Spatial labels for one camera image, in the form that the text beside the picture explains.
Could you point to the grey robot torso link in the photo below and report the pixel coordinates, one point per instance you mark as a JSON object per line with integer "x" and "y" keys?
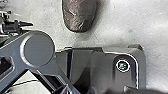
{"x": 35, "y": 55}

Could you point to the green ringed base bolt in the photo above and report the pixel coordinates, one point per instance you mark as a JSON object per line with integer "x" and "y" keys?
{"x": 122, "y": 65}

